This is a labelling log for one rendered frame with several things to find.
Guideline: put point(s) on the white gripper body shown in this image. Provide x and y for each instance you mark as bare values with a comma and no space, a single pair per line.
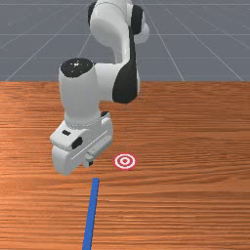
78,143

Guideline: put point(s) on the long blue stick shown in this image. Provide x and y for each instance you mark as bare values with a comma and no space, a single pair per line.
91,215

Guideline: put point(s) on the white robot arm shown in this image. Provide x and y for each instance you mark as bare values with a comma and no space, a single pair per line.
81,94

